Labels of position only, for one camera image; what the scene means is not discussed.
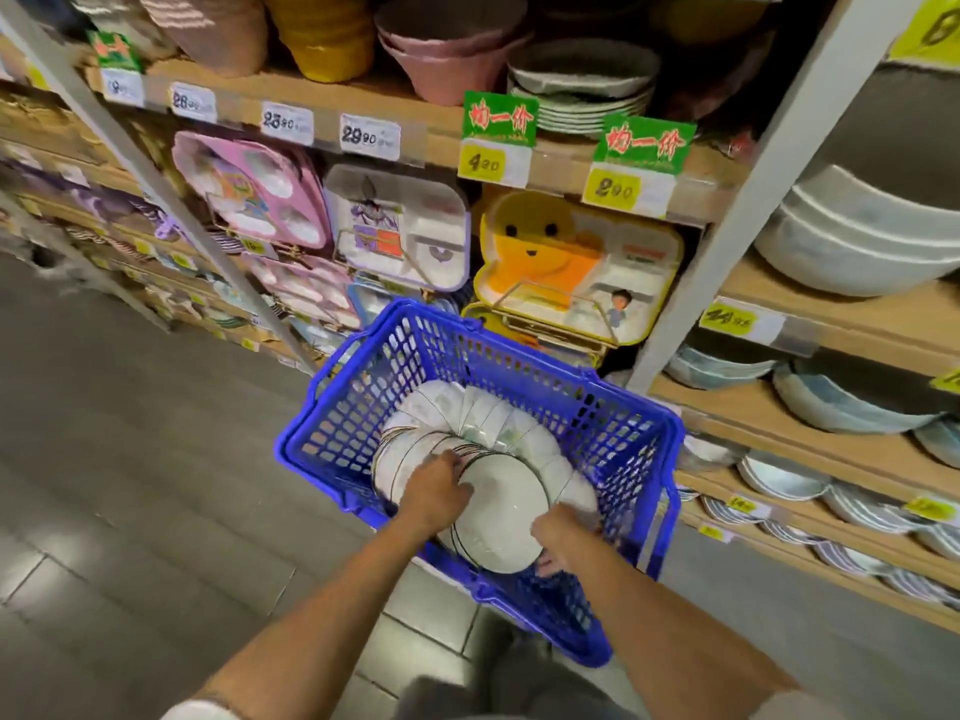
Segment person's right hand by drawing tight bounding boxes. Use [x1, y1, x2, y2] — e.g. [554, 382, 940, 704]
[532, 505, 609, 586]

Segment person's left hand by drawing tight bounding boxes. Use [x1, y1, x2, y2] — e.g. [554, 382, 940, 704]
[397, 450, 475, 541]

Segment nested row of floral bowls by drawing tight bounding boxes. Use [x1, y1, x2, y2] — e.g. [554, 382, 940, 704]
[371, 378, 601, 575]

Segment blue shopping basket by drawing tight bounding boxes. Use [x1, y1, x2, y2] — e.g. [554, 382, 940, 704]
[273, 297, 685, 668]

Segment person's left forearm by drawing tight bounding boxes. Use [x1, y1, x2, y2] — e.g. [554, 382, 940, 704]
[191, 513, 459, 720]

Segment person's right forearm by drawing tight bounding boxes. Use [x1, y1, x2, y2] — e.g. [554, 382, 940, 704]
[569, 528, 800, 720]

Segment person's grey trousers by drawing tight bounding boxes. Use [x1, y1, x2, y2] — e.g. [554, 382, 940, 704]
[395, 612, 639, 720]

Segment row of blue grey bowls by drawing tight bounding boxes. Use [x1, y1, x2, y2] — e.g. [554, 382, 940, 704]
[911, 415, 960, 471]

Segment stack of large white bowls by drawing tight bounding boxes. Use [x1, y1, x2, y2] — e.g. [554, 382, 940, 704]
[753, 63, 960, 299]

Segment stack of grey striped bowls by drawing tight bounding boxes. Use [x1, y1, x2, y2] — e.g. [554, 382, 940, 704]
[63, 0, 178, 65]

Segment blue divided kids plate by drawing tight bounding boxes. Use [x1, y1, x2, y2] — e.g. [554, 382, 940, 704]
[346, 280, 459, 331]

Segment pink divided kids plate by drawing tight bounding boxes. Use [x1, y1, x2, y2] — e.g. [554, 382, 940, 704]
[170, 130, 333, 252]
[239, 250, 365, 335]

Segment white divided kids plate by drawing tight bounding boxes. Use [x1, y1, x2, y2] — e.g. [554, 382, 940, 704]
[322, 162, 472, 293]

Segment white price tag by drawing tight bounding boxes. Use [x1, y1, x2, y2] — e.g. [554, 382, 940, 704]
[338, 113, 403, 163]
[260, 101, 316, 148]
[169, 81, 220, 125]
[86, 29, 146, 108]

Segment green sign price tag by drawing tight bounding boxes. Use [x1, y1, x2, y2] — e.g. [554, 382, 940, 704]
[457, 90, 541, 190]
[581, 113, 699, 221]

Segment stack of pale green plates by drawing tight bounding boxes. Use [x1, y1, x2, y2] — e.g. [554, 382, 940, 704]
[506, 38, 661, 140]

